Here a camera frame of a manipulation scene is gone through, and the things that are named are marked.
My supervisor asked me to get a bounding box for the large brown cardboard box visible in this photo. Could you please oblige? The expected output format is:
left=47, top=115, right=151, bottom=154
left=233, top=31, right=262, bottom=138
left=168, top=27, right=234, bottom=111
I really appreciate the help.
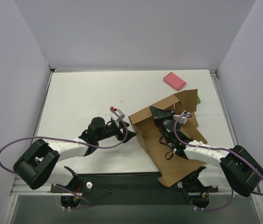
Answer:
left=129, top=89, right=205, bottom=187

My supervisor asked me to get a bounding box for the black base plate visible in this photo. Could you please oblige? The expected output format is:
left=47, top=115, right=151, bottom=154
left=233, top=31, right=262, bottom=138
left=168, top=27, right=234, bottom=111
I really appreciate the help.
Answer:
left=49, top=171, right=218, bottom=206

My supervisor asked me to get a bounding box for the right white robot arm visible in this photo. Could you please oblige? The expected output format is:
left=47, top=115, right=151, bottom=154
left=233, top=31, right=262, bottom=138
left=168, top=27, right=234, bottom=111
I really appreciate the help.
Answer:
left=150, top=106, right=263, bottom=197

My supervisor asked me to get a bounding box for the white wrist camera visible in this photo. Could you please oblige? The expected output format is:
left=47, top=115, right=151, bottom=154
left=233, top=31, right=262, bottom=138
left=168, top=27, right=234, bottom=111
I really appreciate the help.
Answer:
left=173, top=111, right=192, bottom=124
left=110, top=106, right=125, bottom=127

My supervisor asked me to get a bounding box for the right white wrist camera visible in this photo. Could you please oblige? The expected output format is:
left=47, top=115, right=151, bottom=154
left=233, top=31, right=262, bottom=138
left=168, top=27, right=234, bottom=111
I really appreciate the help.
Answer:
left=173, top=111, right=192, bottom=124

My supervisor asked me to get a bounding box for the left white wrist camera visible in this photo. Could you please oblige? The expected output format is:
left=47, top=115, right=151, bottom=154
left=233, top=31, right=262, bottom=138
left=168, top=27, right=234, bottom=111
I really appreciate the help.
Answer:
left=110, top=106, right=125, bottom=127

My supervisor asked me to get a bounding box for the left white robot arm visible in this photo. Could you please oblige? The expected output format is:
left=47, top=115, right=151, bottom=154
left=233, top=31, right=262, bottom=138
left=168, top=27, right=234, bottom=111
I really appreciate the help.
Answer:
left=13, top=117, right=136, bottom=192

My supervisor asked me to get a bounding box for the pink paper box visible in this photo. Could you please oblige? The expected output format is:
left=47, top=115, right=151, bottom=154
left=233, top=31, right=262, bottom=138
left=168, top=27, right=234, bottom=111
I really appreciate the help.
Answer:
left=163, top=72, right=187, bottom=91

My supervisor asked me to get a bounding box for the aluminium frame rail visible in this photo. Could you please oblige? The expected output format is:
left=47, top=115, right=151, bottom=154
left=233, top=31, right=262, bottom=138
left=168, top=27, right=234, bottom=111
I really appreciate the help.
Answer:
left=10, top=69, right=263, bottom=196

